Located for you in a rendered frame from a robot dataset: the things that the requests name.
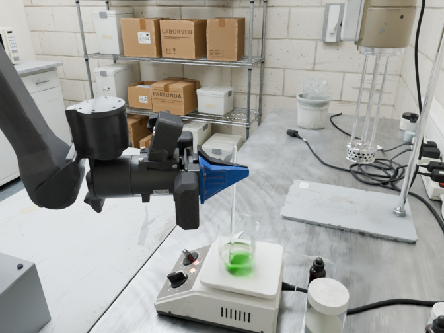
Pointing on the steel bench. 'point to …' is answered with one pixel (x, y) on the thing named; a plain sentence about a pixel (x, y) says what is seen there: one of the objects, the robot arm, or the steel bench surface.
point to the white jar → (406, 119)
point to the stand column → (421, 126)
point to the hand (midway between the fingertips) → (224, 172)
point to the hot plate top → (263, 258)
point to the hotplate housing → (225, 306)
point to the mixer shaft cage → (367, 152)
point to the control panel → (185, 273)
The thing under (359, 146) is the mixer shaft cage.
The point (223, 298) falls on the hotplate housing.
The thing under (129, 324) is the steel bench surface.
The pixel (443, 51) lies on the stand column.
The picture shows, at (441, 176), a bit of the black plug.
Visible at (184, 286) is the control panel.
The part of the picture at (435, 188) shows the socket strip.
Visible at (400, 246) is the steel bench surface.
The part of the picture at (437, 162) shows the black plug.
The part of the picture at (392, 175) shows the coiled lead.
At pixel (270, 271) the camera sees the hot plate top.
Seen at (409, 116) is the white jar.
